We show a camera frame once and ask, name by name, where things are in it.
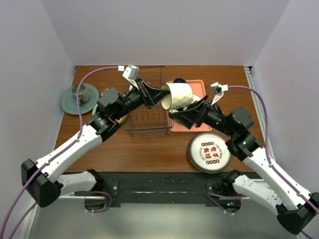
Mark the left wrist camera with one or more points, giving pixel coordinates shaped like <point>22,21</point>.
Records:
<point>130,73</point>

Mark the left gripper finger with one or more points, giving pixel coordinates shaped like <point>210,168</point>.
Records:
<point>150,89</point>
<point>155,98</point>

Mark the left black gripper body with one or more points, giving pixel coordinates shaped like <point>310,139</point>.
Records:
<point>137,97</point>

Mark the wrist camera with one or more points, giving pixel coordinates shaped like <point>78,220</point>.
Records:
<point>218,91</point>
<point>130,73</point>

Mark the woven bamboo tray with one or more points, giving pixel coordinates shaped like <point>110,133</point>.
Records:
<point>121,120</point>

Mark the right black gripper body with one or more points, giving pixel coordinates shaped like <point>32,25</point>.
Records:
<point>210,115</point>

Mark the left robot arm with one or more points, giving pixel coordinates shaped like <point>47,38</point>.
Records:
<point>44,179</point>

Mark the dark green plate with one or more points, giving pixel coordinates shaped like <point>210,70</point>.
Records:
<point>68,103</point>

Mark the pink plastic tray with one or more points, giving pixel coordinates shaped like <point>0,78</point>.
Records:
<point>198,88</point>

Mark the light blue plate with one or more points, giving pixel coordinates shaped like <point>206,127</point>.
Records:
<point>96,109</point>

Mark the black wire dish rack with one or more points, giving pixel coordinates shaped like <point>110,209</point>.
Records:
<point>143,121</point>

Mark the cream mug black handle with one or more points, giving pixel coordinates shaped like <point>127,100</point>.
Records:
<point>180,96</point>

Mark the chinese text plate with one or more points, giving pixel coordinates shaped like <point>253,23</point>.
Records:
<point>208,153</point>

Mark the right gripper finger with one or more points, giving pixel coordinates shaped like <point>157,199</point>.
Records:
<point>185,118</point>
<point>193,106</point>

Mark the watermelon pattern plate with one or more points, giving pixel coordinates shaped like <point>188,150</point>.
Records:
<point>195,98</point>

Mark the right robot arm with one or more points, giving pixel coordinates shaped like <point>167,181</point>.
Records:
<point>293,205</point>

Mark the grey ceramic cup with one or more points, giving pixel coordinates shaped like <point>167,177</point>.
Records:
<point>83,93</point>

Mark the blue ceramic mug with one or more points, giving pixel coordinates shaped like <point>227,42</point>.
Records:
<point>179,80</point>

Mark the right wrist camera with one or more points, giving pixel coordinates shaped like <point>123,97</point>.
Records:
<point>218,91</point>

